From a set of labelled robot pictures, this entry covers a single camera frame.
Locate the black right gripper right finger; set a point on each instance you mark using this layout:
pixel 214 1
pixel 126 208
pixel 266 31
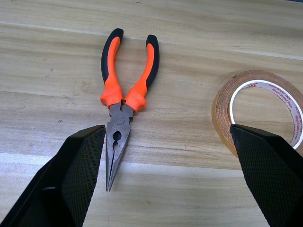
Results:
pixel 270 175

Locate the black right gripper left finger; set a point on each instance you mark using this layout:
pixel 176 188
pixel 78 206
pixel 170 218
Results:
pixel 71 179

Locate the brown adhesive tape roll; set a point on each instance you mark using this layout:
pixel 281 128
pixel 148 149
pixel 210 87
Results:
pixel 223 111

